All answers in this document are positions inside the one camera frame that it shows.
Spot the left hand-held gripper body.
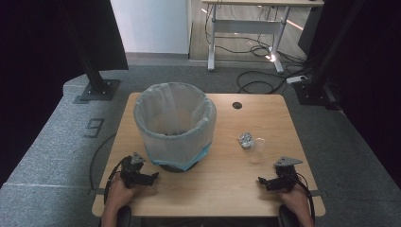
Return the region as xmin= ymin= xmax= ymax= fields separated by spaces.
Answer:
xmin=120 ymin=151 xmax=149 ymax=190

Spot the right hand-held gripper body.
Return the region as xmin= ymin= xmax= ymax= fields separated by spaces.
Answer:
xmin=272 ymin=156 xmax=304 ymax=193

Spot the black trash bin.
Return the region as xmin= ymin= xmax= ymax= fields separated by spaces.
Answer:
xmin=158 ymin=160 xmax=201 ymax=174

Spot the clear plastic wrapper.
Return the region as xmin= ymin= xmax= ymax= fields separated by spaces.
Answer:
xmin=249 ymin=137 xmax=267 ymax=165

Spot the blue bin with clear liner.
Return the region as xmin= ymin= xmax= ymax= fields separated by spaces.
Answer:
xmin=133 ymin=81 xmax=218 ymax=172

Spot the silver foil blister pack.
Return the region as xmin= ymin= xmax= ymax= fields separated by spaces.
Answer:
xmin=237 ymin=131 xmax=255 ymax=149

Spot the person's right hand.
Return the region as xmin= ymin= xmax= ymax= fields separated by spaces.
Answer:
xmin=277 ymin=183 xmax=312 ymax=216

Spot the person's left hand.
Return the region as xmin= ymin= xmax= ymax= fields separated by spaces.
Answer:
xmin=105 ymin=173 xmax=149 ymax=210

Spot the black chair armrest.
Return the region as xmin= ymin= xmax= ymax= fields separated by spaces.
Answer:
xmin=115 ymin=205 xmax=132 ymax=227
xmin=278 ymin=204 xmax=301 ymax=227

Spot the black metal stand with base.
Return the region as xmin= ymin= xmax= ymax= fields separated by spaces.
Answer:
xmin=292 ymin=0 xmax=368 ymax=107
xmin=58 ymin=0 xmax=121 ymax=102

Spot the white power strip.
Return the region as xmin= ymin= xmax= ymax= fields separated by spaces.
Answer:
xmin=286 ymin=75 xmax=308 ymax=85

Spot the black curtain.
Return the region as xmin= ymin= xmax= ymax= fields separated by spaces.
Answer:
xmin=306 ymin=0 xmax=401 ymax=189
xmin=0 ymin=0 xmax=130 ymax=187

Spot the black computer case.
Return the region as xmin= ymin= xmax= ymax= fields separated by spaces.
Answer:
xmin=297 ymin=5 xmax=325 ymax=57

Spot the white partition panel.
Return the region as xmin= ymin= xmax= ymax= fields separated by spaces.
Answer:
xmin=110 ymin=0 xmax=192 ymax=55

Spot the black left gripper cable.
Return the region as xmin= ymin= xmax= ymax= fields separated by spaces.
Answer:
xmin=103 ymin=156 xmax=128 ymax=204

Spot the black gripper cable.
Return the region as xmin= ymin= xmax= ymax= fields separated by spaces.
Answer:
xmin=103 ymin=156 xmax=128 ymax=204
xmin=295 ymin=172 xmax=317 ymax=223

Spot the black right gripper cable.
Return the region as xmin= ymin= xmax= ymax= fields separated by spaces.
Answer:
xmin=295 ymin=172 xmax=317 ymax=223

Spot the thin black floor cable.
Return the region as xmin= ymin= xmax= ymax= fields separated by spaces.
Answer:
xmin=89 ymin=132 xmax=117 ymax=191

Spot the black looped floor cable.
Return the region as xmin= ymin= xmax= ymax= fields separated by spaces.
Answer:
xmin=235 ymin=69 xmax=305 ymax=95

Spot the black cable tangle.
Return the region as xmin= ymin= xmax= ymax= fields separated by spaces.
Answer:
xmin=203 ymin=4 xmax=308 ymax=65

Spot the white metal frame desk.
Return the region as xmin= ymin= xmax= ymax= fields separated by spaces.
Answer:
xmin=201 ymin=0 xmax=325 ymax=74

